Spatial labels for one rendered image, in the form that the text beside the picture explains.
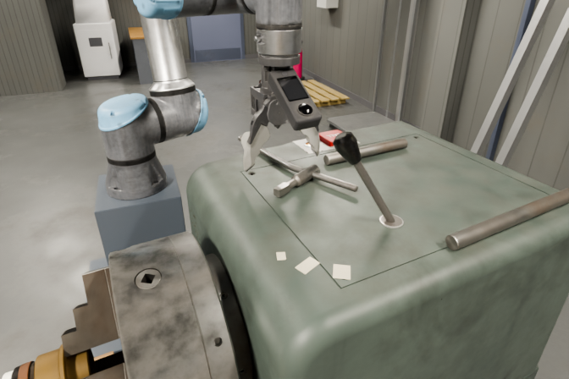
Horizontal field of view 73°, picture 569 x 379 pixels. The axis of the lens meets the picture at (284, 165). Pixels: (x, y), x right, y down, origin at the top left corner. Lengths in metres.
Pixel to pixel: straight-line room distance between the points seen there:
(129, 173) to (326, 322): 0.67
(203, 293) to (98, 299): 0.18
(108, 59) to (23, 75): 1.28
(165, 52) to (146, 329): 0.67
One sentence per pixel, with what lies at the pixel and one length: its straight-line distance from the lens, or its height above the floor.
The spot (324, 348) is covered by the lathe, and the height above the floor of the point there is 1.23.
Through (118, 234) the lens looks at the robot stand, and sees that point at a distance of 1.04.
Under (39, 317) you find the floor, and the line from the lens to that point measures 2.50.
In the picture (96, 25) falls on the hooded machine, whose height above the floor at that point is 0.87.
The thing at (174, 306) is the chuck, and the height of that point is 1.22.
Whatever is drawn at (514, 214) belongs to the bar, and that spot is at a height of 1.28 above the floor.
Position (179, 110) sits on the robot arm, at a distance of 1.01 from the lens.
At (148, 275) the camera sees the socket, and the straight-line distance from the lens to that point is 0.57.
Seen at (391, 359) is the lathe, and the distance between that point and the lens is 0.57.
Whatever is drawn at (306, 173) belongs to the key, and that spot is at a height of 1.27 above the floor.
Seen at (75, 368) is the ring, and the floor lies 1.11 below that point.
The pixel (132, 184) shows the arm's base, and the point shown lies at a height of 1.14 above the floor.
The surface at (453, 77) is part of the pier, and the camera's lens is 3.91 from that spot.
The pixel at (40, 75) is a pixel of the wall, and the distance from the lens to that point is 6.91.
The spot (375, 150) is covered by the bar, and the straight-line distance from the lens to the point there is 0.82.
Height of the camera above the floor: 1.59
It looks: 26 degrees down
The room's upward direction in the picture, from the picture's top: straight up
